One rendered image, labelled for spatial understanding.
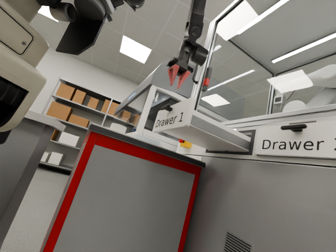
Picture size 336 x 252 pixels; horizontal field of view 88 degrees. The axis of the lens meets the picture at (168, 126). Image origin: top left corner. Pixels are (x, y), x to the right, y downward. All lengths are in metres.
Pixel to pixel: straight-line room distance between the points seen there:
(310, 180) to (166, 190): 0.53
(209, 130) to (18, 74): 0.55
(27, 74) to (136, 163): 0.49
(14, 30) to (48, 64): 4.91
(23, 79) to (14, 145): 0.67
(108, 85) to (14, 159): 4.23
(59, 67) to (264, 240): 5.22
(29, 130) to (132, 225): 0.69
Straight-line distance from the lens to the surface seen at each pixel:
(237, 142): 0.75
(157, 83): 1.65
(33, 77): 0.49
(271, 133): 0.75
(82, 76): 5.23
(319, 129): 0.69
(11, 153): 1.12
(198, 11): 0.81
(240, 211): 0.79
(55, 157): 4.49
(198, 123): 0.63
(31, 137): 1.10
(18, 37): 0.52
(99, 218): 0.79
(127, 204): 0.80
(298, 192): 0.68
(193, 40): 0.79
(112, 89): 5.13
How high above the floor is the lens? 0.66
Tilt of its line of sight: 14 degrees up
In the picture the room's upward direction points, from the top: 16 degrees clockwise
